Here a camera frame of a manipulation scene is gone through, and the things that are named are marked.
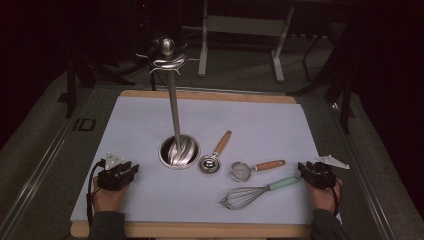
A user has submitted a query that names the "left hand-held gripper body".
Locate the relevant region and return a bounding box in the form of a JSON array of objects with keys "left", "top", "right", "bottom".
[{"left": 96, "top": 152, "right": 127, "bottom": 192}]

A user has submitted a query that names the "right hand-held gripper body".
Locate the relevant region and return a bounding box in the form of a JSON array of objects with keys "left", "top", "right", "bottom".
[{"left": 309, "top": 154, "right": 350, "bottom": 190}]

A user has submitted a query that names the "mint green handle wire whisk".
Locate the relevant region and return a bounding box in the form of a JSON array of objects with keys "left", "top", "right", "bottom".
[{"left": 219, "top": 175, "right": 302, "bottom": 211}]

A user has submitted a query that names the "wooden handle small mesh strainer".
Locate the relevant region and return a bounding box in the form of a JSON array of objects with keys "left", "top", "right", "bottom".
[{"left": 229, "top": 159, "right": 287, "bottom": 183}]

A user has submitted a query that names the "steel utensil rack stand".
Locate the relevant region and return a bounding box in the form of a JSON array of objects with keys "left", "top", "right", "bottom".
[{"left": 135, "top": 37, "right": 202, "bottom": 170}]

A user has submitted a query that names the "wooden handle steel measuring spoon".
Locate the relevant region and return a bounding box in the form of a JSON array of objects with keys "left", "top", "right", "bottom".
[{"left": 198, "top": 129, "right": 233, "bottom": 174}]

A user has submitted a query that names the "person's left hand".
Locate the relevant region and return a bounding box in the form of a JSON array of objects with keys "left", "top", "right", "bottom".
[{"left": 91, "top": 178, "right": 130, "bottom": 213}]

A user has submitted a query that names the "person's right hand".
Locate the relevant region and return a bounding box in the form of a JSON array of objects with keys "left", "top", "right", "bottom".
[{"left": 305, "top": 181, "right": 344, "bottom": 214}]

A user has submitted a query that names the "black metal stand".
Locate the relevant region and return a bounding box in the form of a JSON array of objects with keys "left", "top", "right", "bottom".
[
  {"left": 288, "top": 66, "right": 355, "bottom": 134},
  {"left": 64, "top": 56, "right": 134, "bottom": 119}
]

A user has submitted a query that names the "white work mat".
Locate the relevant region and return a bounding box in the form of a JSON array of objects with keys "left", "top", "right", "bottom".
[{"left": 70, "top": 95, "right": 343, "bottom": 225}]

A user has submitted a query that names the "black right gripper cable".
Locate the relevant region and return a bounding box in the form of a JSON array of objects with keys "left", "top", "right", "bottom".
[{"left": 329, "top": 178, "right": 344, "bottom": 216}]

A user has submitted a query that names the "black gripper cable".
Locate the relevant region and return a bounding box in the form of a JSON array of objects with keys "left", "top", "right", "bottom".
[
  {"left": 85, "top": 159, "right": 106, "bottom": 228},
  {"left": 329, "top": 178, "right": 344, "bottom": 216}
]

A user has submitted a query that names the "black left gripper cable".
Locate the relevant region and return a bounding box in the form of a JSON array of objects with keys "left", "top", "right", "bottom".
[{"left": 85, "top": 159, "right": 106, "bottom": 228}]

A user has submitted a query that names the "black floor bracket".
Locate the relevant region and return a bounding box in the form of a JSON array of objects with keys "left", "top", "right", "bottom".
[{"left": 72, "top": 118, "right": 97, "bottom": 132}]

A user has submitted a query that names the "grey metal frame stand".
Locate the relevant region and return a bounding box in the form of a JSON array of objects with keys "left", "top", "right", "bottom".
[{"left": 197, "top": 0, "right": 296, "bottom": 83}]

